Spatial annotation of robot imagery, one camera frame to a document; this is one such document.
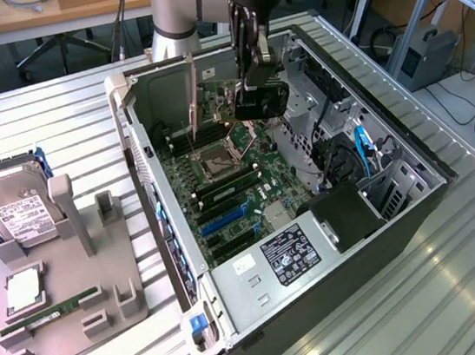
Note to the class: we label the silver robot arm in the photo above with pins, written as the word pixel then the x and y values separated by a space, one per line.
pixel 172 15

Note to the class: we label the hard drive with blue caddy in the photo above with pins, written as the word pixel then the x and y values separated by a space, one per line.
pixel 44 165

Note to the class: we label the green RAM stick white label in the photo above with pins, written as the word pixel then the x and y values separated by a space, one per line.
pixel 68 304

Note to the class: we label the graphics card with metal bracket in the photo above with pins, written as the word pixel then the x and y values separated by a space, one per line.
pixel 218 97

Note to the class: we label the open black PC case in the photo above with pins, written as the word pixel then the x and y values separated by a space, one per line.
pixel 324 306

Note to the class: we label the CPU socket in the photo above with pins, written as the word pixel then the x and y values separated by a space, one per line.
pixel 217 162

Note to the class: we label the silver power supply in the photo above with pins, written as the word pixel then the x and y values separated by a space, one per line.
pixel 252 289

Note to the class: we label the silver chipset heatsink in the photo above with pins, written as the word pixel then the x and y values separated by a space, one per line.
pixel 277 218

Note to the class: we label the silver CPU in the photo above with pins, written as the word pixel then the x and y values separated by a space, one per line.
pixel 24 291

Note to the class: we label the grey control box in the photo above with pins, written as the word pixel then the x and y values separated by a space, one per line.
pixel 432 60

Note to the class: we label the thin metal locking lever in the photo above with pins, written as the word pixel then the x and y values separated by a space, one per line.
pixel 193 148

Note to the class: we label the grey parts rack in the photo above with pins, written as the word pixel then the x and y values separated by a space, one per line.
pixel 89 284

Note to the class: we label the metal socket cover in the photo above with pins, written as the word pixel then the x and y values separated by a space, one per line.
pixel 231 143

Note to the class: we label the black office chair base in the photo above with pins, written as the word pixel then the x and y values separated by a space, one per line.
pixel 64 45

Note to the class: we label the blue case latch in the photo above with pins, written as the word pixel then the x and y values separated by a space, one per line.
pixel 197 325

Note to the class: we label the silver hard disk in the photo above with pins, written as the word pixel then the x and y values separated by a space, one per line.
pixel 7 194

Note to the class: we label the installed green RAM stick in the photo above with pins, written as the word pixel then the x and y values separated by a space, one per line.
pixel 229 191

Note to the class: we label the black expansion slot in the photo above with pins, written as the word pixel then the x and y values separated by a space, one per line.
pixel 236 250
pixel 232 239
pixel 224 210

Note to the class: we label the black plastic shroud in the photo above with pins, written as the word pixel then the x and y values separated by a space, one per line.
pixel 343 216

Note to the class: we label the silver drive cage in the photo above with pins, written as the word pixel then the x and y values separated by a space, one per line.
pixel 299 147

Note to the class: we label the green motherboard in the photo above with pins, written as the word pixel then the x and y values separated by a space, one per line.
pixel 259 174

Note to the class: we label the blue expansion slot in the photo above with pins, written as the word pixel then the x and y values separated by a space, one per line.
pixel 226 223

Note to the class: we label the silver disk bay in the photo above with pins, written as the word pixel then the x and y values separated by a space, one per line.
pixel 397 196

